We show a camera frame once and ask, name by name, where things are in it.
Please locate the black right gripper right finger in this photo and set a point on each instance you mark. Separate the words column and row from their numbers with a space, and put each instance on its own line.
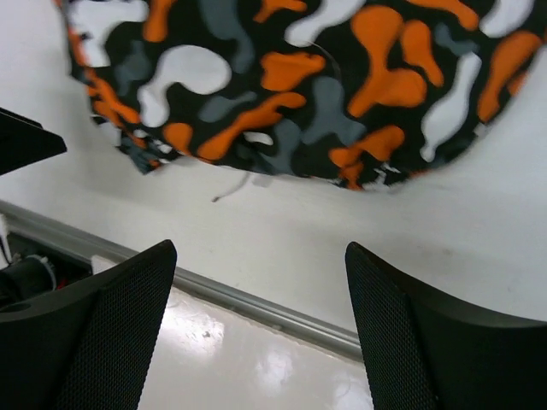
column 425, row 349

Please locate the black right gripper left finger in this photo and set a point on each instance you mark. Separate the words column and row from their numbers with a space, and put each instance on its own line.
column 87, row 345

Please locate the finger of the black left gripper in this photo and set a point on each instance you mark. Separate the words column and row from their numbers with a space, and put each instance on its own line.
column 25, row 141

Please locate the orange camouflage shorts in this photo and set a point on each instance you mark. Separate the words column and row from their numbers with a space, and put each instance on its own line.
column 363, row 94

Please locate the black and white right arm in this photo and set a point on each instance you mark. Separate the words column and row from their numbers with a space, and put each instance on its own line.
column 88, row 344

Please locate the aluminium table edge rail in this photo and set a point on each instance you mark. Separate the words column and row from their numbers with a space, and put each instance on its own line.
column 82, row 245

